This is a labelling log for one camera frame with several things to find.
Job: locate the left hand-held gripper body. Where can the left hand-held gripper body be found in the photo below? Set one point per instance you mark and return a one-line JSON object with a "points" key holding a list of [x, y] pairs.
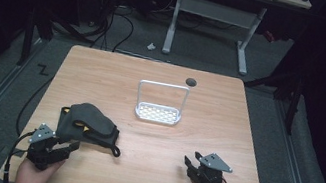
{"points": [[42, 132]]}

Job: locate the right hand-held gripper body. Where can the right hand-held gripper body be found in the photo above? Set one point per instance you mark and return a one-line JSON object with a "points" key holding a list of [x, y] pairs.
{"points": [[214, 163]]}

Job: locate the grey cloth with yellow lining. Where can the grey cloth with yellow lining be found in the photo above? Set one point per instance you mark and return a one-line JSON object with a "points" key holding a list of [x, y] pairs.
{"points": [[87, 122]]}

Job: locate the person's left hand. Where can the person's left hand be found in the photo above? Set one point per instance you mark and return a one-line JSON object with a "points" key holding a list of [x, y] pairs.
{"points": [[32, 176]]}

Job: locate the round black table grommet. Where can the round black table grommet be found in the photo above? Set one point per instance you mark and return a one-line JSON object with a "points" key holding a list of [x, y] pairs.
{"points": [[191, 82]]}

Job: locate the black stand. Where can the black stand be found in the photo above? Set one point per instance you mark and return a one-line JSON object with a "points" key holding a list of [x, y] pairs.
{"points": [[293, 101], [29, 34]]}

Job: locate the crumpled white paper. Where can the crumpled white paper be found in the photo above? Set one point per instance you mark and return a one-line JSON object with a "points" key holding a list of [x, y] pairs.
{"points": [[151, 47]]}

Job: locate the small red object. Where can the small red object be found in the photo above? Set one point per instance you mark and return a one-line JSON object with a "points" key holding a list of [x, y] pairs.
{"points": [[269, 36]]}

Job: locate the white-legged wooden desk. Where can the white-legged wooden desk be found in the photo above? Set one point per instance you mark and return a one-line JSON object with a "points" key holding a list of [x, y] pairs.
{"points": [[219, 11]]}

